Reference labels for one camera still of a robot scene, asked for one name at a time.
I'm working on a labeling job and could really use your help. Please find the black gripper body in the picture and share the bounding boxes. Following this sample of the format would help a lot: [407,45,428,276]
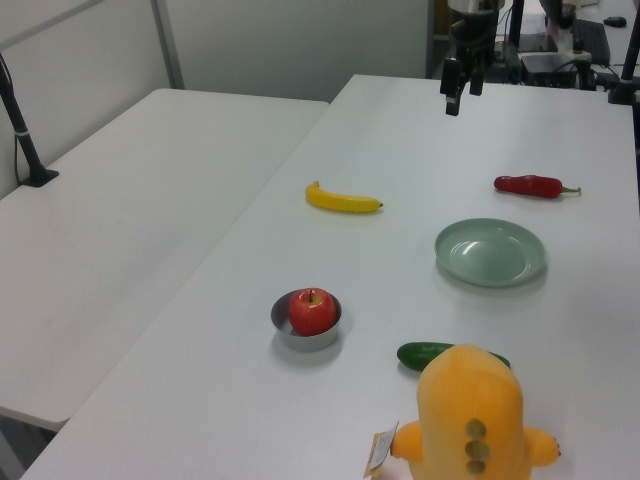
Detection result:
[447,11,502,76]

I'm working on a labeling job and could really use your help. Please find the yellow banana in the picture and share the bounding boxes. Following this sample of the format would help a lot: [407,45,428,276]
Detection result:
[305,180,385,215]

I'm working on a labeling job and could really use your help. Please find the green plastic plate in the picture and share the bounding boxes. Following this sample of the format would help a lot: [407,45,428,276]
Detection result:
[433,217,548,289]

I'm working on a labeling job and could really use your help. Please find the black slim stand pole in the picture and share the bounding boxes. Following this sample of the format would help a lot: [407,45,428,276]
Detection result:
[507,0,526,84]

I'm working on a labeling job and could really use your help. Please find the black electronics box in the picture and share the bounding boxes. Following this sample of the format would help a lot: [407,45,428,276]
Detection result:
[519,52,584,89]

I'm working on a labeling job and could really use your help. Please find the black short stand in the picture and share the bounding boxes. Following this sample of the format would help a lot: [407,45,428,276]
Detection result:
[572,37,592,91]

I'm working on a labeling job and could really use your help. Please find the red chili pepper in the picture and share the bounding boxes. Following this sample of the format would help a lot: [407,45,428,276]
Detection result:
[493,174,583,200]

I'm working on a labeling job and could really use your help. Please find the black keyboard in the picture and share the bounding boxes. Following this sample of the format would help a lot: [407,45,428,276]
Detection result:
[572,18,614,66]

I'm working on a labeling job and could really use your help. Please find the black stand pole with clamp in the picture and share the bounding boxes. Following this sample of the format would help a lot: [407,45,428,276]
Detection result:
[607,37,640,106]

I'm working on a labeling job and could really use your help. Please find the red apple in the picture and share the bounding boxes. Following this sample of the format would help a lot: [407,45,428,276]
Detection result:
[287,287,337,337]

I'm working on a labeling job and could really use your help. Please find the green cucumber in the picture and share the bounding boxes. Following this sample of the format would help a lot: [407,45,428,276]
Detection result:
[396,341,512,374]

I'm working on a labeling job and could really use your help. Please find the small steel bowl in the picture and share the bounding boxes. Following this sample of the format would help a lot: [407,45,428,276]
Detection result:
[270,289,344,353]

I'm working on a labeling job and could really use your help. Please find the yellow plush toy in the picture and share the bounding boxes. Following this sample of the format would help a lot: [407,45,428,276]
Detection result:
[389,343,564,480]

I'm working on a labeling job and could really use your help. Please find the white side table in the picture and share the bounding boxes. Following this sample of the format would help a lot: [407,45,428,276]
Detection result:
[0,88,331,432]

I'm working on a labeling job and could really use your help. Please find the paper tag on plush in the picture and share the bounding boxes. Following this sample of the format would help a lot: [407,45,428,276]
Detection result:
[363,421,400,479]

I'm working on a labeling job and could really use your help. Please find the grey partition post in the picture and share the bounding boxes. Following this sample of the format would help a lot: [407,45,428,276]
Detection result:
[149,0,186,91]

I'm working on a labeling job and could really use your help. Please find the black camera pole with base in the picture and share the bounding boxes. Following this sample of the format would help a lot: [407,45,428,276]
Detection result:
[0,52,60,189]

